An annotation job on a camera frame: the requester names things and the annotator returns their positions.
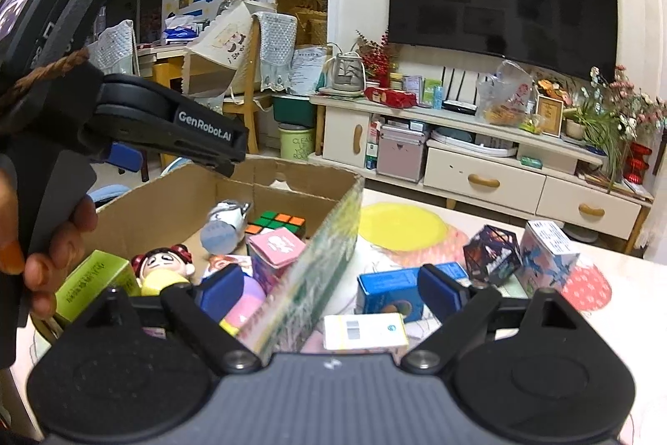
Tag black-haired doll figure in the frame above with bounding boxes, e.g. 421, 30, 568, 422
131, 244, 196, 297

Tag white yellow medicine box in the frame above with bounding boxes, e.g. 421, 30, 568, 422
323, 313, 409, 354

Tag grey white bottle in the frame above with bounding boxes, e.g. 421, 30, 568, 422
200, 200, 252, 255

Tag long blue carton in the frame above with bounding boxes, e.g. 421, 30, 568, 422
356, 261, 471, 323

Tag pink small box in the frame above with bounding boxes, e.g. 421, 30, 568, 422
246, 227, 306, 294

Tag rubik's cube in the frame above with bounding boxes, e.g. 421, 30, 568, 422
244, 211, 306, 238

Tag person's left hand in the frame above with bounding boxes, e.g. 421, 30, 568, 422
1, 171, 97, 319

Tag dark polyhedron puzzle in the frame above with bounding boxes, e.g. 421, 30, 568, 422
464, 225, 521, 287

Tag white blue patterned box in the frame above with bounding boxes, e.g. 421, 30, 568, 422
516, 220, 580, 297

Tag brown cardboard box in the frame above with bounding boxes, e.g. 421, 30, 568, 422
30, 156, 366, 357

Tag green yellow carton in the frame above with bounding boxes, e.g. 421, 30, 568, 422
55, 249, 140, 324

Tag wooden dining table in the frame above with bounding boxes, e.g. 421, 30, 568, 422
137, 39, 211, 165

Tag cream tv cabinet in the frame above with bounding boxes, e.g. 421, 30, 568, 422
310, 95, 653, 253

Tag beige tote bag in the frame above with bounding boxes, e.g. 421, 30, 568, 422
182, 0, 273, 97

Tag pink storage case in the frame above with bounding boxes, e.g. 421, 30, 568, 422
376, 124, 426, 182

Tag wooden chair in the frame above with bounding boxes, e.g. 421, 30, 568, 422
228, 10, 296, 153

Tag green waste bin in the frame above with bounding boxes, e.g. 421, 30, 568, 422
278, 123, 316, 160

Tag white wifi router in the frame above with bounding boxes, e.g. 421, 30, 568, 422
441, 67, 479, 115

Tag clear plastic snack bag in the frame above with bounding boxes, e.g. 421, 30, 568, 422
476, 60, 534, 128

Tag red snack package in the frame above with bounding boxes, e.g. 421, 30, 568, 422
364, 86, 417, 110

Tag red lantern ornament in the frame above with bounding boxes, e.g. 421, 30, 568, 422
624, 142, 652, 185

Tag potted flower plant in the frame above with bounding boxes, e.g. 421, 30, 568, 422
564, 65, 666, 182

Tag white handbag on cabinet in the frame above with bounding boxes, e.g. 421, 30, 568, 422
322, 42, 366, 94

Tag red berry branches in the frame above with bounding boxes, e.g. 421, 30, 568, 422
356, 32, 394, 88

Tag gold picture frame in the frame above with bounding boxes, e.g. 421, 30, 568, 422
536, 96, 564, 138

